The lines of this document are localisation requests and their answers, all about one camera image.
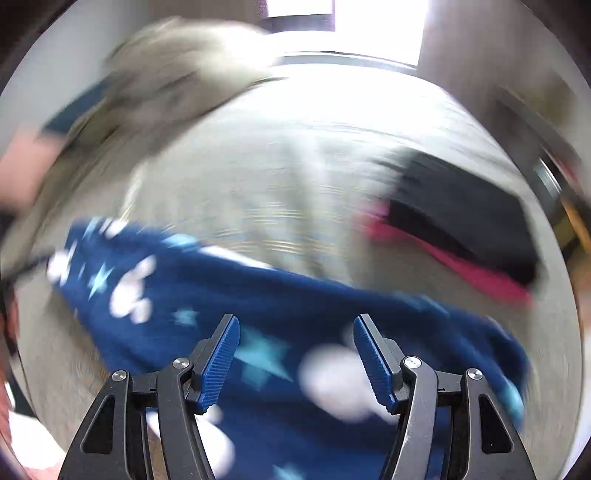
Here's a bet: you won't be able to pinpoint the patterned beige blue bedspread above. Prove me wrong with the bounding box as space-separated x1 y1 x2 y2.
9 37 578 480

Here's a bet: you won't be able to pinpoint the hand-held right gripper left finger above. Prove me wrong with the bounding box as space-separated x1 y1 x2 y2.
58 314 241 480

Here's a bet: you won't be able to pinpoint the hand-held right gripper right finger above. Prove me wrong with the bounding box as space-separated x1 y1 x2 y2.
353 314 536 480

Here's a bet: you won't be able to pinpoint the dark blue headboard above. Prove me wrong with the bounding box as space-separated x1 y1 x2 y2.
41 80 112 134

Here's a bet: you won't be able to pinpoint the folded pink cloth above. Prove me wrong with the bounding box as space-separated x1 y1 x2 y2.
358 203 536 305

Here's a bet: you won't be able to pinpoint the folded beige comforter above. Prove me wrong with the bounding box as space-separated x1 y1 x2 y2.
69 18 282 153

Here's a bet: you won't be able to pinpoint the blue star print fleece pants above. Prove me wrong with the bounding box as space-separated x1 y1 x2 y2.
46 217 532 480

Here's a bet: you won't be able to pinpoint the window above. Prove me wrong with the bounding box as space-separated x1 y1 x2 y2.
265 0 430 65

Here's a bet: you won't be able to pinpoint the folded black cloth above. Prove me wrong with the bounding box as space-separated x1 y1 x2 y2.
374 148 543 287

